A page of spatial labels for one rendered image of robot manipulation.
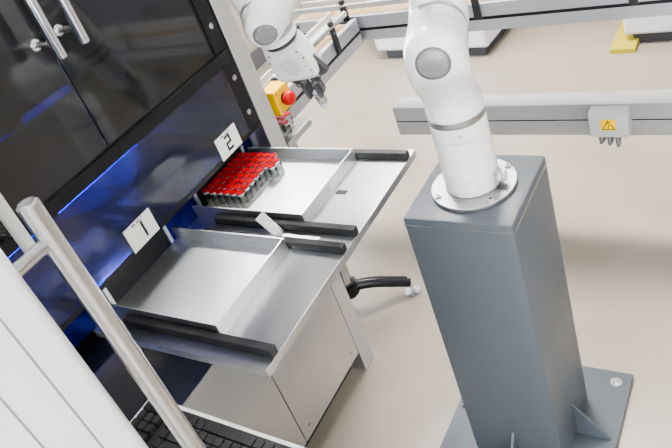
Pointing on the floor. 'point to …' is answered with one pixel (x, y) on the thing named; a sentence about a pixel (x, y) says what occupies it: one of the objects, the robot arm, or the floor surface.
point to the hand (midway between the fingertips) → (313, 87)
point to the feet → (382, 284)
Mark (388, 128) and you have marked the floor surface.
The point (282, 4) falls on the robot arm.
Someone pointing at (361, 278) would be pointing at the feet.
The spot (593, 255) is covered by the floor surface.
